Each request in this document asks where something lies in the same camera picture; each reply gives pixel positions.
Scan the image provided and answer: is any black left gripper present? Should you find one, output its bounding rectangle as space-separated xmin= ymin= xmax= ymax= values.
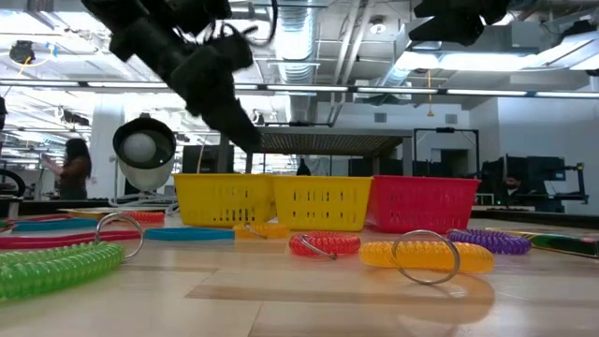
xmin=170 ymin=27 xmax=264 ymax=152

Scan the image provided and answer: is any black ceiling device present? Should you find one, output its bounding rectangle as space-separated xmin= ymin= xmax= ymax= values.
xmin=8 ymin=40 xmax=37 ymax=66

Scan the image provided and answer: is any long ceiling light strip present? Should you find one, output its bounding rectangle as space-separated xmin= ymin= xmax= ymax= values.
xmin=0 ymin=79 xmax=599 ymax=99

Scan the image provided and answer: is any red coil keychain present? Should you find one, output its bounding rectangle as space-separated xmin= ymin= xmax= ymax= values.
xmin=287 ymin=230 xmax=362 ymax=260

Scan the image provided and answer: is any long red rubber band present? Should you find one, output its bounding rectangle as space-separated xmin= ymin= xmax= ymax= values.
xmin=0 ymin=229 xmax=142 ymax=251

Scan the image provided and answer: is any black robot workstation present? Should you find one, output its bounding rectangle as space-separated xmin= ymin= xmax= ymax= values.
xmin=479 ymin=155 xmax=590 ymax=214

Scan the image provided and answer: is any black frame stand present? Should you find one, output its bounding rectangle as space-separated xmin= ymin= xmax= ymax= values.
xmin=413 ymin=126 xmax=482 ymax=180

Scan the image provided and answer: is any orange-yellow coil keychain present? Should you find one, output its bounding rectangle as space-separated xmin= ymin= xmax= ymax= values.
xmin=232 ymin=222 xmax=291 ymax=241

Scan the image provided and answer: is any yellow coil keychain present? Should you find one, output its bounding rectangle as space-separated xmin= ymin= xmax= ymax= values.
xmin=358 ymin=228 xmax=496 ymax=286

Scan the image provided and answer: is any small crayon box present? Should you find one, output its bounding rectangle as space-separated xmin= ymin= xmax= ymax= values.
xmin=58 ymin=207 xmax=124 ymax=222

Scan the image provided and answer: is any black background cabinet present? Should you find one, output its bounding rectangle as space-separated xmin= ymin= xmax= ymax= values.
xmin=182 ymin=144 xmax=235 ymax=175

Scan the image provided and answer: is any red plastic basket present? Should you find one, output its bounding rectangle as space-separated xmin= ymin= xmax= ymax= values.
xmin=366 ymin=175 xmax=482 ymax=235

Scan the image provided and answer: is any orange coil keychain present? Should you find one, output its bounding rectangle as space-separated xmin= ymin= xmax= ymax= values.
xmin=122 ymin=211 xmax=167 ymax=225

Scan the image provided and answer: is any white lamp cable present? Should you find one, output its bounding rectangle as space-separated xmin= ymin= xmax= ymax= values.
xmin=108 ymin=186 xmax=180 ymax=210

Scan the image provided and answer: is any purple coil keychain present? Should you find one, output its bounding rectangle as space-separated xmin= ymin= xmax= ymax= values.
xmin=447 ymin=227 xmax=533 ymax=256

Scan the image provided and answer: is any person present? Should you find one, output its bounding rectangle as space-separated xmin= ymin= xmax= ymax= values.
xmin=504 ymin=174 xmax=524 ymax=198
xmin=40 ymin=138 xmax=94 ymax=201

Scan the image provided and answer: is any large Crayola crayon box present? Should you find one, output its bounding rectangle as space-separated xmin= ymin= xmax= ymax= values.
xmin=484 ymin=227 xmax=599 ymax=260

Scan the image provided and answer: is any white cylindrical spot lamp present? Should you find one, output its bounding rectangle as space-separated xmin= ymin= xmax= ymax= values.
xmin=111 ymin=115 xmax=178 ymax=192

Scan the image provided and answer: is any grey perforated metal shelf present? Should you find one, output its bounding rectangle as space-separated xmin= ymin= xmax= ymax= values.
xmin=216 ymin=125 xmax=416 ymax=178

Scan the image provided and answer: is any yellow plastic basket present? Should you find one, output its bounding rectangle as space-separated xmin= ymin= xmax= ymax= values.
xmin=272 ymin=175 xmax=374 ymax=232
xmin=172 ymin=172 xmax=278 ymax=228

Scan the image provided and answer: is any silver ventilation duct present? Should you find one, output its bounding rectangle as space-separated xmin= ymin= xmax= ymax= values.
xmin=273 ymin=0 xmax=320 ymax=124

